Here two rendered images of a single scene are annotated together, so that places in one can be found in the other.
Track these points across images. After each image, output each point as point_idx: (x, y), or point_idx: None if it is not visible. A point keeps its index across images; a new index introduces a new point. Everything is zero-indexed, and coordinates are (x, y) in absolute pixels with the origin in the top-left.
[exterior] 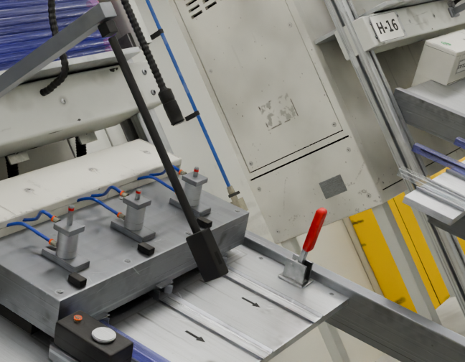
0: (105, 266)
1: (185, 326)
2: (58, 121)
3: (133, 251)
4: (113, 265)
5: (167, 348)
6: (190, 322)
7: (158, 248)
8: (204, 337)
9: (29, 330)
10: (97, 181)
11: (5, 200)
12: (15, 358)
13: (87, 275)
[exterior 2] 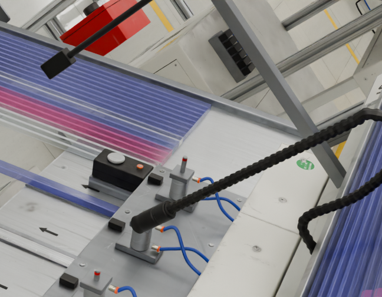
0: (142, 202)
1: (59, 240)
2: (288, 279)
3: (127, 225)
4: (136, 204)
5: (69, 215)
6: (55, 245)
7: (106, 233)
8: (39, 232)
9: None
10: (207, 286)
11: (263, 228)
12: None
13: (151, 190)
